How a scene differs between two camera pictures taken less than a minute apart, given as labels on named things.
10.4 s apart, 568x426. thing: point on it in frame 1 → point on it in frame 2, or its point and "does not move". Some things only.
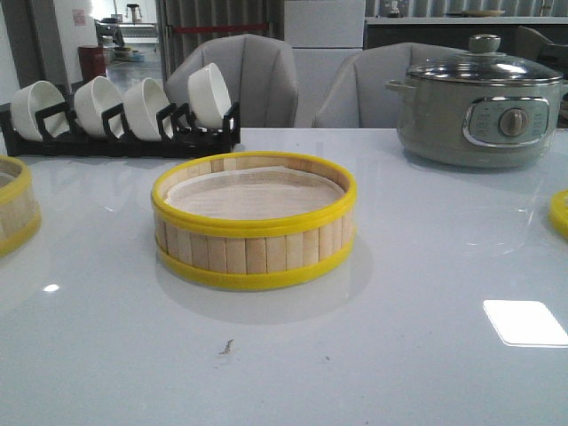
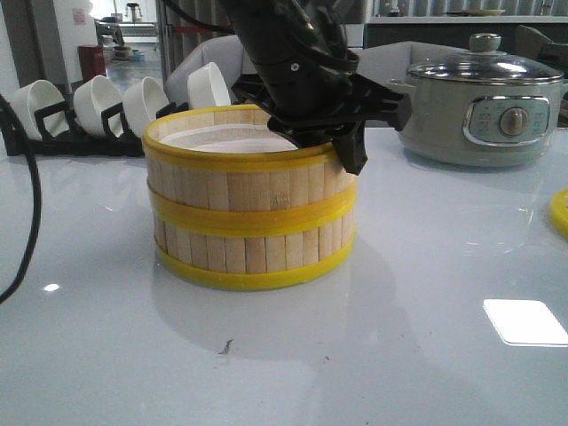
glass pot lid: (485, 63) does not move
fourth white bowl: (209, 96) does not move
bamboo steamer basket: (19, 214) → (224, 170)
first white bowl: (29, 99) does not move
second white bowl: (91, 100) does not move
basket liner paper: (5, 178) → (228, 138)
